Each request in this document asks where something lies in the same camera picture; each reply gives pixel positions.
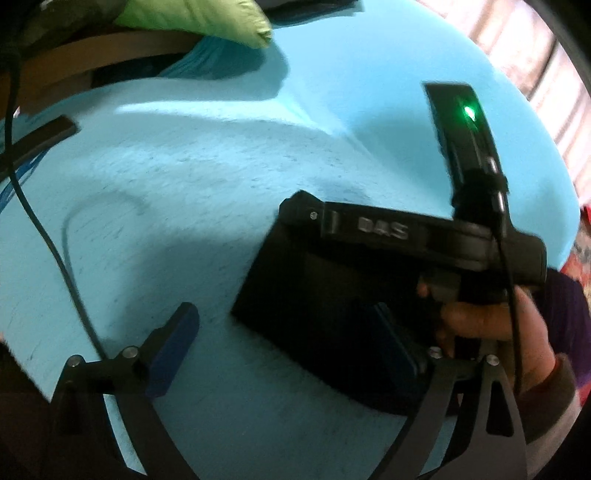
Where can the person's right hand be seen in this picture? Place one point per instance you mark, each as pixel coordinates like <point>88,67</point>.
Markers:
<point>480,323</point>

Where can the teal cloth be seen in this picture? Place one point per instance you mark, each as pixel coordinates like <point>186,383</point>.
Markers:
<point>212,55</point>

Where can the striped curtain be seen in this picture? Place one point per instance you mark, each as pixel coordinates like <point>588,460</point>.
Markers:
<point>531,55</point>

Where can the brown wooden frame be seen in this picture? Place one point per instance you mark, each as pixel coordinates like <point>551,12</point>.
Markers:
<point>92,50</point>

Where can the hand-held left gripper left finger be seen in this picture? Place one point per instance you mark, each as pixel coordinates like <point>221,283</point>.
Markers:
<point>171,350</point>

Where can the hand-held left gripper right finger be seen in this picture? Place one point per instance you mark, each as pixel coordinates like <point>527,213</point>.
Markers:
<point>392,341</point>

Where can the dark purple cloth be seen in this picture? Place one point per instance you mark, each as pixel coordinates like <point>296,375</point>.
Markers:
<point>572,314</point>

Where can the floral printed cloth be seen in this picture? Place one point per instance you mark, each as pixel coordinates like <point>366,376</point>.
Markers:
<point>582,249</point>

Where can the person's right forearm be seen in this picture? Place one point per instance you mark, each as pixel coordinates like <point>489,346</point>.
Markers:
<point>549,406</point>

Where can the green cloth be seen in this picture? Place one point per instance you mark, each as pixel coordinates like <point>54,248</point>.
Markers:
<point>207,18</point>

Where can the black pants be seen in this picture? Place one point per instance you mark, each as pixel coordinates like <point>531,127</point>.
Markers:
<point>300,295</point>

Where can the light blue blanket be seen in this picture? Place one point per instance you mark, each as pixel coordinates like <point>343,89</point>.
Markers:
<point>207,184</point>

